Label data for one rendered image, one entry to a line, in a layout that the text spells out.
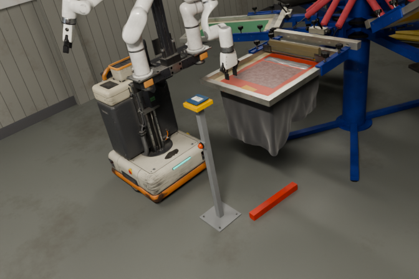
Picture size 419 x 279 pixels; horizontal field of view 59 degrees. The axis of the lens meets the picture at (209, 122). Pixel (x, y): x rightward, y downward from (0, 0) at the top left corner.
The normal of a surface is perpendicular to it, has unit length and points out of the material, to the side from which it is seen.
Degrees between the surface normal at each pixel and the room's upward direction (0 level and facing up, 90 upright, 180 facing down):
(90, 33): 90
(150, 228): 0
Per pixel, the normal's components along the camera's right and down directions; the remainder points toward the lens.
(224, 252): -0.16, -0.85
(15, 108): 0.69, 0.27
